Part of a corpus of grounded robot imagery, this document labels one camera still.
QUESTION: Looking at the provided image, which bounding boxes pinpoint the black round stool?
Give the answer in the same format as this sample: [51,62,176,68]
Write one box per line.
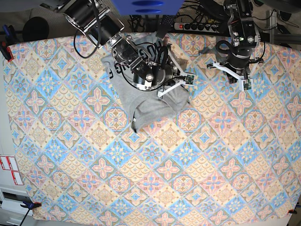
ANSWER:
[22,16,49,42]

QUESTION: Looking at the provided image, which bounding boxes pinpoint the grey T-shirt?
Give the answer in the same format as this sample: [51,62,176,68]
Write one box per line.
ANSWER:
[102,33,190,132]

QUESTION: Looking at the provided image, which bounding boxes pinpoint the white drawer cabinet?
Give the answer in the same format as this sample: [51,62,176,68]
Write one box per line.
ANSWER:
[0,185,31,226]

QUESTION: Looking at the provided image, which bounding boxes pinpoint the blue clamp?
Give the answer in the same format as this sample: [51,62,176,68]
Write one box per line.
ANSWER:
[0,25,14,62]
[20,202,42,226]

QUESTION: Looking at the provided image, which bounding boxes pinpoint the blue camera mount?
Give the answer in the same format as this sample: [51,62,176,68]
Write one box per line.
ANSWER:
[112,0,184,16]

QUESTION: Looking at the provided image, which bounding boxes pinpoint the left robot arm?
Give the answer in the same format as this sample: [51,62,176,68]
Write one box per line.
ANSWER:
[215,0,260,85]

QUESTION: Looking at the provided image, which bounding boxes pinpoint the patterned tablecloth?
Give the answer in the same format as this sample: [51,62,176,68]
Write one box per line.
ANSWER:
[3,34,301,226]

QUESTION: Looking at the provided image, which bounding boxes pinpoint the blue clamp top left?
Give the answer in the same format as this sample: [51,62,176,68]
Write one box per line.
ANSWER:
[0,25,14,62]

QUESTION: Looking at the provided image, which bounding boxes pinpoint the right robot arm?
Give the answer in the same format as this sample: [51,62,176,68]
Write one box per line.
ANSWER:
[55,0,185,97]

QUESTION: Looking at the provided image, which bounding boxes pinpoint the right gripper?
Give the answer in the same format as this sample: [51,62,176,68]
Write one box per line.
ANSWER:
[131,60,182,91]

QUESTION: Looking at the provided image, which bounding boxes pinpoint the blue clamp bottom left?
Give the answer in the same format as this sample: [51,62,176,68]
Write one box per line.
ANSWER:
[20,202,42,226]

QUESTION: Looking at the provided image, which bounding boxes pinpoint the black brush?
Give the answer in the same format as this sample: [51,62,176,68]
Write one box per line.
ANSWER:
[156,15,175,39]

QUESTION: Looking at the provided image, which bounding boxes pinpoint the red white labels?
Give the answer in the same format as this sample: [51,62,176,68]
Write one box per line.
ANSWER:
[0,155,24,186]

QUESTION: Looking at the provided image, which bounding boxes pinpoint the white power strip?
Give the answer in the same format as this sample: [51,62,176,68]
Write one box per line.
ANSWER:
[173,22,220,33]

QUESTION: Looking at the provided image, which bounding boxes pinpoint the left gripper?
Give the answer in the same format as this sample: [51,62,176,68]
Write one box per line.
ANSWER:
[221,50,256,84]

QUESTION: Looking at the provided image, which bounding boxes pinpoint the red clamp bottom right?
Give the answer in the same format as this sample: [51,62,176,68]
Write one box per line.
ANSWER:
[288,210,297,214]

